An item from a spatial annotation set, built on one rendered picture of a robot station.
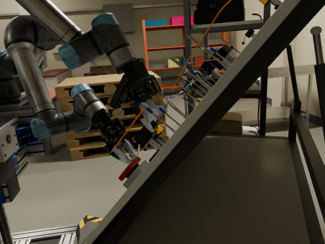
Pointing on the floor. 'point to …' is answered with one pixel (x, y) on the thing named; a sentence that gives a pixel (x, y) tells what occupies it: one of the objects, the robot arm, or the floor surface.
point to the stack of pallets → (85, 140)
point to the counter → (56, 77)
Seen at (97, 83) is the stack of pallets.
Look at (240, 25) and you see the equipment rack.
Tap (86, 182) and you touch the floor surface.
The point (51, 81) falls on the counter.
